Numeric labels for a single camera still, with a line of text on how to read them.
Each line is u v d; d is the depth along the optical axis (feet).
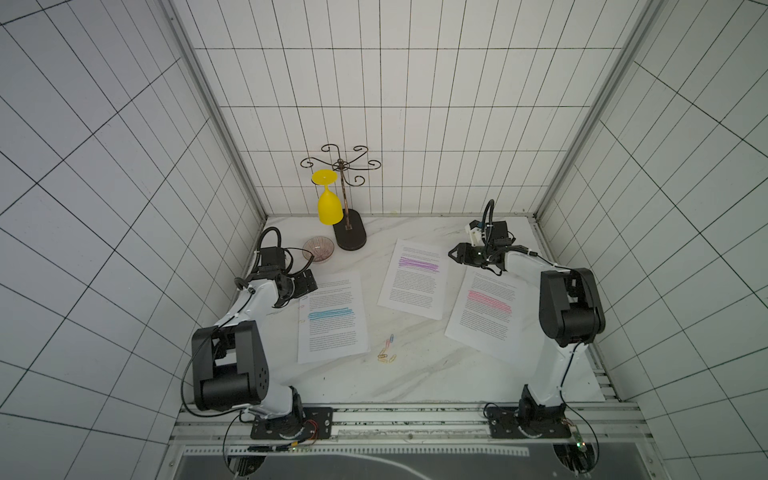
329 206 2.91
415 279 3.30
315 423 2.37
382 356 2.75
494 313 3.04
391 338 2.87
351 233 3.77
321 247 3.50
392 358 2.74
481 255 2.87
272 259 2.37
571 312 1.72
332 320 2.99
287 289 2.51
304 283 2.68
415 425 2.44
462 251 2.92
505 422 2.38
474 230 3.02
